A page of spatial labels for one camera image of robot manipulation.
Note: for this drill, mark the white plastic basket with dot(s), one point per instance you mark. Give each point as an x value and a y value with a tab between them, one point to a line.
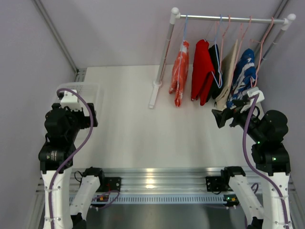
90	92

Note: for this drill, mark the perforated cable duct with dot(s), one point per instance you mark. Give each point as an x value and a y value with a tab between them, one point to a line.
221	199

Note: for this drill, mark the orange white trousers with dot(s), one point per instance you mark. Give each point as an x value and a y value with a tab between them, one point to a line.
180	73

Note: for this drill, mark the red trousers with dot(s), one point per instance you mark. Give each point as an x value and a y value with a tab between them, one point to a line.
203	70

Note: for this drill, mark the white metal clothes rack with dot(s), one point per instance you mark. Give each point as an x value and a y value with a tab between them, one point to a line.
175	15

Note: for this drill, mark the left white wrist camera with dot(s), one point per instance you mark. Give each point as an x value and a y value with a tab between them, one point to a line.
70	100

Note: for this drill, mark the blue white patterned trousers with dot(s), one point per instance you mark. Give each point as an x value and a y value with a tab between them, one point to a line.
244	76

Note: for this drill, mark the beige trousers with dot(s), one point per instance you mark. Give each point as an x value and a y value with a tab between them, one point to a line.
228	65

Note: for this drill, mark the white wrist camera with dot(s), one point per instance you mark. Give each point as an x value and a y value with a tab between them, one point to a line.
255	95
70	100

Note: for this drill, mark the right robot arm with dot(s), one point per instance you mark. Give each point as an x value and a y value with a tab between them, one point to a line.
266	156

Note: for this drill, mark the black trousers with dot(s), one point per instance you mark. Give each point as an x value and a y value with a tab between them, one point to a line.
215	58

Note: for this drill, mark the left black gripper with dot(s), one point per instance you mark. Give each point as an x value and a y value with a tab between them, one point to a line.
90	114

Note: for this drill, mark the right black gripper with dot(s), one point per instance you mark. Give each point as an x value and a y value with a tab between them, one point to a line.
228	114

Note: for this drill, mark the aluminium mounting rail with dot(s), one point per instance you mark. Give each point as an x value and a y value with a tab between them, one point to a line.
163	180

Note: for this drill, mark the light blue wire hanger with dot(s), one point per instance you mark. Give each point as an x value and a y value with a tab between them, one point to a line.
185	29

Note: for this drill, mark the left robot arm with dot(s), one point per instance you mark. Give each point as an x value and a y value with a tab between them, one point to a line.
63	125

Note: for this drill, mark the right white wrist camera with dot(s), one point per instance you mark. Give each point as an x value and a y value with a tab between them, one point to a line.
255	95

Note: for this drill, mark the pink wire hanger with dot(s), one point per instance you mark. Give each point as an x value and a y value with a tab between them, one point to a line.
222	41
242	38
261	43

